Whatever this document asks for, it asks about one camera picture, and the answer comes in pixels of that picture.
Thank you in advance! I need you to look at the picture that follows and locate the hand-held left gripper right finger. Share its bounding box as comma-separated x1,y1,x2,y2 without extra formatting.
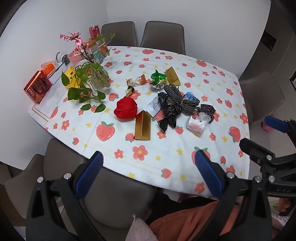
195,150,275,241

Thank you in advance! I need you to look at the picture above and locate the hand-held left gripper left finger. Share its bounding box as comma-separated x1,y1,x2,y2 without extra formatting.
26,151,104,241

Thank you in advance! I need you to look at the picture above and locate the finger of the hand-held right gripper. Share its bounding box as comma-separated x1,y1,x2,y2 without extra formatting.
265,116,296,135
239,138,280,183

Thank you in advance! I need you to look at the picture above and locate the clear packet red print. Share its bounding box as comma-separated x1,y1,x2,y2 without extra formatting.
187,113,208,136

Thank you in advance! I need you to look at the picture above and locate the dark patterned wrapper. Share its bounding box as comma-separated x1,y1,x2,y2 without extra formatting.
199,104,216,124

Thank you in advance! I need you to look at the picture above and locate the black dotted plastic bag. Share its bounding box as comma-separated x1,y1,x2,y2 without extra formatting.
157,92,184,133

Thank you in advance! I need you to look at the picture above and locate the gold triangular box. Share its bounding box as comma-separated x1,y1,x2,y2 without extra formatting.
134,110,152,141
165,66,181,86

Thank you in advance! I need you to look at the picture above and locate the red cloth bag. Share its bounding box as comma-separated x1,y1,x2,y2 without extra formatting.
114,97,138,120

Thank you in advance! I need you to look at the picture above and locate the grey striped rope bundle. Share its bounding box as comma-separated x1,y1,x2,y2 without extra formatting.
164,84,201,116

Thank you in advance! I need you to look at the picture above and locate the blue wrapper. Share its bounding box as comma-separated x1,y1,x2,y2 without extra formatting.
183,91,197,103

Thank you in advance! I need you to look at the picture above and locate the white paper receipt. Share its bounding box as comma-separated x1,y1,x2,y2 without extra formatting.
146,97,163,121

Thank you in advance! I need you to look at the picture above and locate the clear orange candy wrapper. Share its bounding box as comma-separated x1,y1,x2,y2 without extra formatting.
126,75,147,87

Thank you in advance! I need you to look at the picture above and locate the green foil snack wrapper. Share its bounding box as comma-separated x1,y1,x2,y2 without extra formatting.
149,70,168,90

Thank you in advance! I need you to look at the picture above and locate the black garment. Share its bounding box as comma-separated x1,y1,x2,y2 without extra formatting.
157,192,220,210

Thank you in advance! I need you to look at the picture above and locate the orange garment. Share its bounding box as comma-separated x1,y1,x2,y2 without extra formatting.
149,200,243,241

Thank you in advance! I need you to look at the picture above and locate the white fluffy cloth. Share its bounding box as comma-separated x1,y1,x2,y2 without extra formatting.
125,214,158,241

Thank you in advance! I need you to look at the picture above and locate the green pothos plant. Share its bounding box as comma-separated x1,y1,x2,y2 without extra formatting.
61,32,116,113

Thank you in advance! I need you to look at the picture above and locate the glass vase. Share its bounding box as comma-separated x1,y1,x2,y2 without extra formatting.
89,59,110,88

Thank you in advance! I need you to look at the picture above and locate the yellow plush toy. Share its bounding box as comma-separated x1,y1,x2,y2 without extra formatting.
63,67,87,90

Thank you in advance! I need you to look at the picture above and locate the red gift box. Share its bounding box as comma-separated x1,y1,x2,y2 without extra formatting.
23,71,53,104

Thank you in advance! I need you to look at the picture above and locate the white box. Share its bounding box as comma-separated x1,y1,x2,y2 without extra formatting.
48,64,70,85

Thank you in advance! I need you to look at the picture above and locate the strawberry flower print tablecloth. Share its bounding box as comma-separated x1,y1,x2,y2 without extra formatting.
29,46,251,197

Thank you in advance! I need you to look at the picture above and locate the teal snack box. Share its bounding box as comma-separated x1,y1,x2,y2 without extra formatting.
92,49,104,63

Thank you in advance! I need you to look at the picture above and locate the white black ornament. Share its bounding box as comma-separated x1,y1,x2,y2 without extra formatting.
55,52,70,66

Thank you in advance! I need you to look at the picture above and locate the plastic jar orange lid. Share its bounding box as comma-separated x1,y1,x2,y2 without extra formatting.
87,38,105,55

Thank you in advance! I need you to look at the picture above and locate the pink blossom branch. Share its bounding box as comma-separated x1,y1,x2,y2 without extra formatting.
60,32,93,63

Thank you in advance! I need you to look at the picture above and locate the red drink can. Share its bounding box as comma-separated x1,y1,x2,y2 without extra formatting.
89,25,100,39

